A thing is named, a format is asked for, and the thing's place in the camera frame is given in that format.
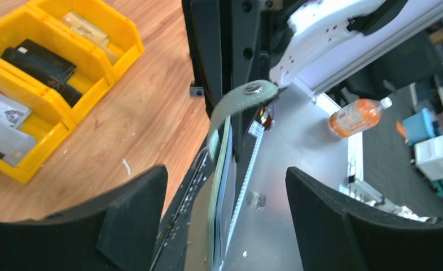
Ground yellow left plastic bin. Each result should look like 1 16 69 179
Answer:
0 63 76 183

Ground orange drink bottle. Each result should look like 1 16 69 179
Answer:
328 97 393 138

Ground black credit card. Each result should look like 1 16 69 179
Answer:
1 39 82 107

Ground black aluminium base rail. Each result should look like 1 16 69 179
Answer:
150 112 387 271

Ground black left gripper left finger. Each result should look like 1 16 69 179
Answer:
0 164 168 270

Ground white storage box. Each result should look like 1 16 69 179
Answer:
414 135 443 181

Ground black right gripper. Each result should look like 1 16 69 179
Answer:
182 1 306 163

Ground silver VIP card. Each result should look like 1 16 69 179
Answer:
0 93 32 129

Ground blue storage box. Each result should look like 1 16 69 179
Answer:
402 108 436 146

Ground yellow middle plastic bin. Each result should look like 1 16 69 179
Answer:
0 6 116 124

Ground black office chair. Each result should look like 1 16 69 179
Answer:
328 30 443 102

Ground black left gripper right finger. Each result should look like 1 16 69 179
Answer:
285 167 443 270

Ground gold credit card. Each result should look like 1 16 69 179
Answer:
60 11 118 64

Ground translucent frosted card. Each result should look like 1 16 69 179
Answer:
0 121 37 167

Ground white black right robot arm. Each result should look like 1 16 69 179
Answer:
182 1 406 116

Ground yellow plastic bin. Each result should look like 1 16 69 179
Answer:
0 63 76 183
0 6 116 124
27 1 144 81

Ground yellow right plastic bin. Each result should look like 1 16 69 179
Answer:
27 1 144 81

